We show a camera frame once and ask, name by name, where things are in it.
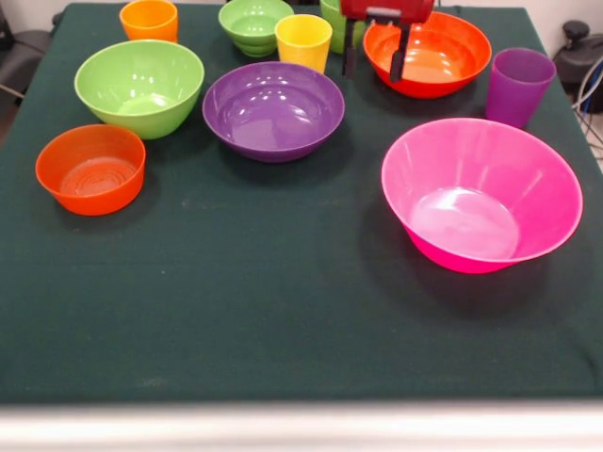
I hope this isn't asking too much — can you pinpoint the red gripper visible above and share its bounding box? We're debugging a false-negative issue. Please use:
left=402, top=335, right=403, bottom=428
left=339, top=0, right=433, bottom=84

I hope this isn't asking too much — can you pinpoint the purple plastic bowl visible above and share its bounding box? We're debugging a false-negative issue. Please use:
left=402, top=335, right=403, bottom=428
left=202, top=61, right=346, bottom=164

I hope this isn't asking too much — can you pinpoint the pink plastic bowl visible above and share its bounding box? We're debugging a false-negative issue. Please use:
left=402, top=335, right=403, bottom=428
left=381, top=117, right=584, bottom=274

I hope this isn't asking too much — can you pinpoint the green plastic cup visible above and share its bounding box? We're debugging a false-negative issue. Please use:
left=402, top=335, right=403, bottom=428
left=319, top=0, right=367, bottom=55

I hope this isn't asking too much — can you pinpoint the large red-orange plastic bowl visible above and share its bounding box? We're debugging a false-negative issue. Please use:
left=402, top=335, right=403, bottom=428
left=362, top=11, right=493, bottom=100

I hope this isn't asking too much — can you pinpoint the yellow plastic cup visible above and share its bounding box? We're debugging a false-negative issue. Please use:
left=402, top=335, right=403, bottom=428
left=274, top=14, right=334, bottom=75

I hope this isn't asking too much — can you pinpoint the small green plastic bowl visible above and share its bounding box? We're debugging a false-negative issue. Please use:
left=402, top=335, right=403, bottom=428
left=218, top=0, right=296, bottom=58

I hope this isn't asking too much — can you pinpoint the purple plastic cup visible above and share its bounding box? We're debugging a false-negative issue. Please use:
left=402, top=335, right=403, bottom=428
left=485, top=47, right=558, bottom=130

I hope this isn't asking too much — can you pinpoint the black chair base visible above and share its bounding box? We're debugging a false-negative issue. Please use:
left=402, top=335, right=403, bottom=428
left=553, top=21, right=603, bottom=86

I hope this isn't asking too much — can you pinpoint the orange plastic cup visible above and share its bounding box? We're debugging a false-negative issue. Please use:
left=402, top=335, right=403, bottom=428
left=119, top=0, right=179, bottom=44

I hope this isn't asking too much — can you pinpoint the large green plastic bowl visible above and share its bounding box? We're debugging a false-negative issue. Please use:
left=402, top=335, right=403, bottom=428
left=73, top=40, right=205, bottom=141

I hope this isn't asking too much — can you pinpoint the dark green tablecloth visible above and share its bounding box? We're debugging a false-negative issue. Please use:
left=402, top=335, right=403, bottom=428
left=0, top=2, right=603, bottom=405

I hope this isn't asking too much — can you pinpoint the small red-orange plastic bowl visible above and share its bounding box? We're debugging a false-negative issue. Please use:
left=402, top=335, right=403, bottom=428
left=35, top=123, right=147, bottom=217

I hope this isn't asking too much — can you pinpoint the grey office chair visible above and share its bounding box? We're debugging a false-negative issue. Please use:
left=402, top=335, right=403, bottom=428
left=0, top=27, right=56, bottom=100

